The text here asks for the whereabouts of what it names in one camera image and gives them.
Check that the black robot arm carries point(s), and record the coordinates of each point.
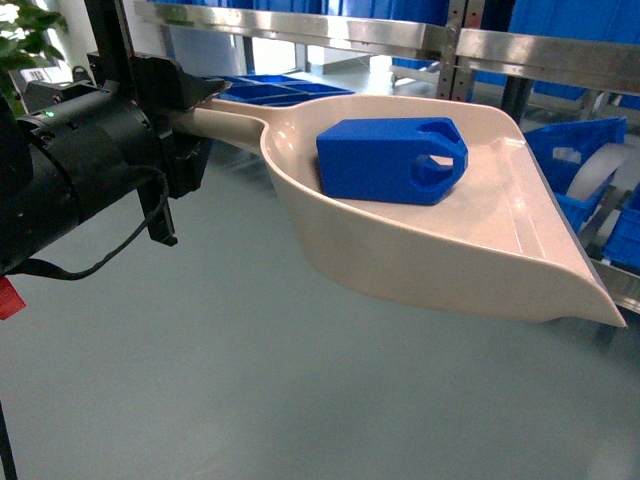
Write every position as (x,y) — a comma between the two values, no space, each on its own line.
(37,205)

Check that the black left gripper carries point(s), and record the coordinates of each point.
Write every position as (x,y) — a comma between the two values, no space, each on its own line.
(107,147)

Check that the blue plastic part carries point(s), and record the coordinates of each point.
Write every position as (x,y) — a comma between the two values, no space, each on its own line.
(403,160)

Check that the black vertical mast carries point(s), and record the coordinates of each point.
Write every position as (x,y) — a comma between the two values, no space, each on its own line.
(114,45)

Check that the beige plastic dustpan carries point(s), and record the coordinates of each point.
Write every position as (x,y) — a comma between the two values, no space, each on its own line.
(497,246)

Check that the green potted plant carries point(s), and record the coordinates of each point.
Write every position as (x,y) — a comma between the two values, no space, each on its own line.
(25,43)

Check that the steel flow rack shelf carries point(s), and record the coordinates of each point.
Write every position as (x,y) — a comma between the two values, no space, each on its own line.
(462,44)

